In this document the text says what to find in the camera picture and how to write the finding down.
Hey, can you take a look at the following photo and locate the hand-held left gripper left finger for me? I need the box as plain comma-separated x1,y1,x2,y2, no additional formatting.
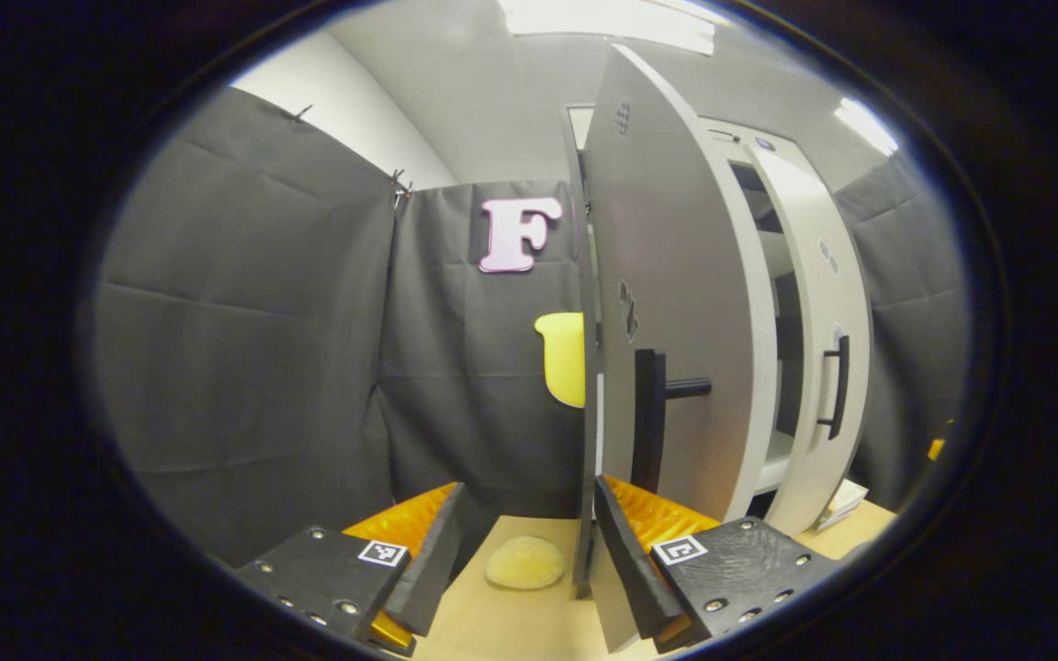
231,482,467,655

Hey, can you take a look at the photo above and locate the black backdrop cloth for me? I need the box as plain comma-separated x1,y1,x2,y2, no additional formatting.
88,84,971,566

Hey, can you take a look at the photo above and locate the beige round pad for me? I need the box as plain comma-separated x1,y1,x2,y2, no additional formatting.
483,535,567,590

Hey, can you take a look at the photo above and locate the grey white cabinet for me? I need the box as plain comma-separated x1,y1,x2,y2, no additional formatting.
566,104,810,501

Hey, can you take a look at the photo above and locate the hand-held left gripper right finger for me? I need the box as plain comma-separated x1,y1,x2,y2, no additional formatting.
595,473,847,655

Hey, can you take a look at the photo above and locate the small ceiling light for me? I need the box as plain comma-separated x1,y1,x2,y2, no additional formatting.
837,96,898,155

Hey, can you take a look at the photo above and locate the white cabinet door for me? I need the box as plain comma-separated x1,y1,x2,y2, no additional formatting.
564,44,780,655
749,142,872,538

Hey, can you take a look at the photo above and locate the large ceiling light panel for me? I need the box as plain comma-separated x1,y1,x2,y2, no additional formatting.
501,0,718,54

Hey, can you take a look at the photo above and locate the white paperback book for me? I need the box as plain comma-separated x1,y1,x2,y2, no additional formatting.
814,479,869,532

